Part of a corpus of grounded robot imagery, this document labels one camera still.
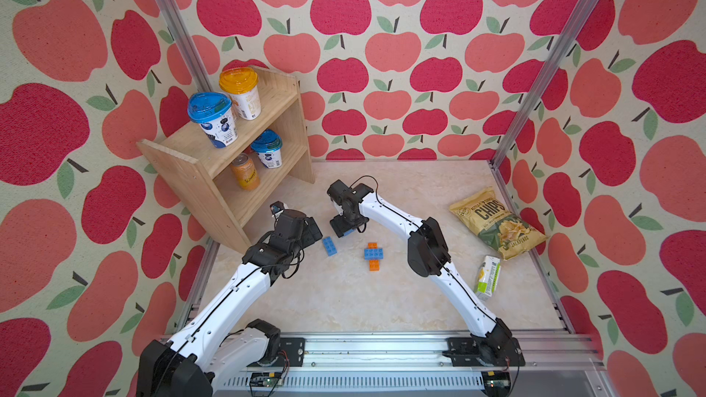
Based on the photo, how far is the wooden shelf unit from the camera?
61 centimetres

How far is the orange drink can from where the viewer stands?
0.79 metres

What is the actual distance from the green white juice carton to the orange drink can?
30.5 inches

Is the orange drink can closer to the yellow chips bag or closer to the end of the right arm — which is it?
A: the end of the right arm

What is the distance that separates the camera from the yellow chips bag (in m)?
0.92

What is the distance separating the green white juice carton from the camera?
0.83 metres

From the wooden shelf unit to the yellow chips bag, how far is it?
2.15 feet
